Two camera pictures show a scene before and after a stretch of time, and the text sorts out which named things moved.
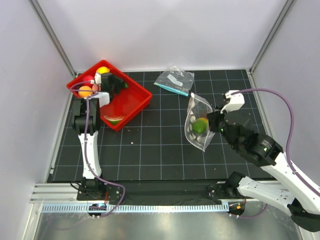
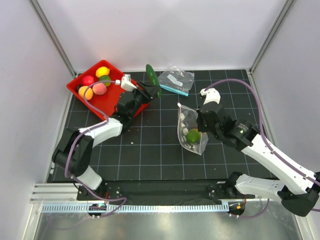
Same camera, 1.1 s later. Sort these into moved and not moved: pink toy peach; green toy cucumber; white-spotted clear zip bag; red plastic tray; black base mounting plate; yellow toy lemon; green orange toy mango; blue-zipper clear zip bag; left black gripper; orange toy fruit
Moved: green orange toy mango; left black gripper; white-spotted clear zip bag; green toy cucumber
Not moved: yellow toy lemon; pink toy peach; black base mounting plate; red plastic tray; orange toy fruit; blue-zipper clear zip bag
